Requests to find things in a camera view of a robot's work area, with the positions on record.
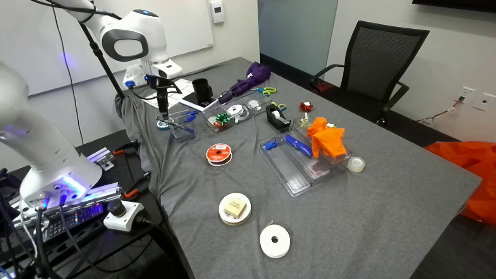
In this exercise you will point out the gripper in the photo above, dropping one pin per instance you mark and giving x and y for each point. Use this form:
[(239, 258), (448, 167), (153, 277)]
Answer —
[(162, 88)]

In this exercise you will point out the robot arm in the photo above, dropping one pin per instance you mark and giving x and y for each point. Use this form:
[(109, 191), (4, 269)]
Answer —
[(46, 155)]

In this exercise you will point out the small clear plastic container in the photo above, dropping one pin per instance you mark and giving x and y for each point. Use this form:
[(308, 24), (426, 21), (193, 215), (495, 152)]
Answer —
[(182, 133)]

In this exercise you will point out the clear three compartment container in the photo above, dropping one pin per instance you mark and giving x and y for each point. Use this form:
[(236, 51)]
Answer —
[(263, 101)]

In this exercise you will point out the white checkered paper sheet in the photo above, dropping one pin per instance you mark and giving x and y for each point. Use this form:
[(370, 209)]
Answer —
[(184, 87)]

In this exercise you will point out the silver pen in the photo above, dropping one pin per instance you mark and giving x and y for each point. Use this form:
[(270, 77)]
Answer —
[(170, 122)]

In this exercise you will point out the teal tape roll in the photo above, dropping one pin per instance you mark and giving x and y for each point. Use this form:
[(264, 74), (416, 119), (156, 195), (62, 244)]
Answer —
[(162, 126)]

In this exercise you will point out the black mug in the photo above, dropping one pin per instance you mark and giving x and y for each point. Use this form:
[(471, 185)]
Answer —
[(202, 91)]

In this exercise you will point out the red gift bow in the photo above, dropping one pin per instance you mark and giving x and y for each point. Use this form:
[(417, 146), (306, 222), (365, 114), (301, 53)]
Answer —
[(217, 125), (305, 106)]

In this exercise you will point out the green gift bow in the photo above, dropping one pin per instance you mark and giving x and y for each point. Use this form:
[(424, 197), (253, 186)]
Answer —
[(222, 117)]

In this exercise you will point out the orange black clamp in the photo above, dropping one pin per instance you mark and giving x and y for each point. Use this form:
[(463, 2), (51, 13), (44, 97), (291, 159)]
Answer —
[(137, 186), (126, 148)]

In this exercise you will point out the white ribbon roll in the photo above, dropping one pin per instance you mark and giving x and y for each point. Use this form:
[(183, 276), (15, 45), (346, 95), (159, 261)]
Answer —
[(235, 110)]

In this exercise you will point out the orange ribbon spool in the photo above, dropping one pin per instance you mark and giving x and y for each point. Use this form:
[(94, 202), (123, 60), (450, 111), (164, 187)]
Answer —
[(219, 153)]

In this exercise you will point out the purple folded umbrella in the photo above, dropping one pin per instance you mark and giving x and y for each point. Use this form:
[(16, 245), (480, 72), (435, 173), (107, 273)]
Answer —
[(248, 79)]

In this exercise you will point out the white thermostat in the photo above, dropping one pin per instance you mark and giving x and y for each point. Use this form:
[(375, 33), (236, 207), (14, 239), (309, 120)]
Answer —
[(217, 11)]

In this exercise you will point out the black tape dispenser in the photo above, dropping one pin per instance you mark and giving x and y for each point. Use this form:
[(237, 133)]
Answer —
[(276, 118)]

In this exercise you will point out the emergency stop button box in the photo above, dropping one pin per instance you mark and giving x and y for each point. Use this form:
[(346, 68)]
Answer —
[(122, 217)]

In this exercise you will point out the tan sticky note block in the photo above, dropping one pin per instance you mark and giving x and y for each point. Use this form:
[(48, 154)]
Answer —
[(235, 207)]

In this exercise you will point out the whiteboard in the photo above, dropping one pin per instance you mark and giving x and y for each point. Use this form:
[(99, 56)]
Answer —
[(31, 38)]

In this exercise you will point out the frosted glass panel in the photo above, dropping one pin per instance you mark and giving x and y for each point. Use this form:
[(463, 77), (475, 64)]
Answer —
[(296, 35)]

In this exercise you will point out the gold gift bow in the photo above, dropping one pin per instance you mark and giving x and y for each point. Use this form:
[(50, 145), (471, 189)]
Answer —
[(305, 123)]

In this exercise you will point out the clear plastic organizer tray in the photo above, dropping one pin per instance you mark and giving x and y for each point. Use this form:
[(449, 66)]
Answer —
[(294, 170)]

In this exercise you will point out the black keyboard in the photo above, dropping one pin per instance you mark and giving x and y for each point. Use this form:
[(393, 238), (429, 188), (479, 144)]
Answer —
[(73, 221)]

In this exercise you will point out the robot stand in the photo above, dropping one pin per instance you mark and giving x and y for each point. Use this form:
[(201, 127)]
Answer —
[(116, 248)]

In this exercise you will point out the orange cloth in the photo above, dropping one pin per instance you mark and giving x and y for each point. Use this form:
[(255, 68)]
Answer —
[(327, 139)]

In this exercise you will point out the white ribbon spool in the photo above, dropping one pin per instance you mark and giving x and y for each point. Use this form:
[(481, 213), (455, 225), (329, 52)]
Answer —
[(275, 244)]

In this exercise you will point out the black office chair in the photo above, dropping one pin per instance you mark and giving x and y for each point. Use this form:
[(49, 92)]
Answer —
[(379, 58)]

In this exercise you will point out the grey table cloth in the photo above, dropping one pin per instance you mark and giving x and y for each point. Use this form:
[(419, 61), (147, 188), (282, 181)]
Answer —
[(348, 217)]

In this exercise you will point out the orange plastic bag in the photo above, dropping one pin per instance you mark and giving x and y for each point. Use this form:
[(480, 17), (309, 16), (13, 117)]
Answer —
[(472, 162)]

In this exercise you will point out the aluminium bracket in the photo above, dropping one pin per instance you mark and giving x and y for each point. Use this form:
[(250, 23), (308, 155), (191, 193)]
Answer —
[(101, 158)]

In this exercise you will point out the wall screen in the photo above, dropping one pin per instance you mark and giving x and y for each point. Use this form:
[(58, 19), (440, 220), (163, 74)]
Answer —
[(453, 4)]

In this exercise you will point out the white wall socket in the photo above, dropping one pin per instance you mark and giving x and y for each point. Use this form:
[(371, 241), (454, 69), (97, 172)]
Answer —
[(468, 93)]

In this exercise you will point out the white wall plate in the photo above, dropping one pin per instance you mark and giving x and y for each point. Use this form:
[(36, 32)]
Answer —
[(484, 102)]

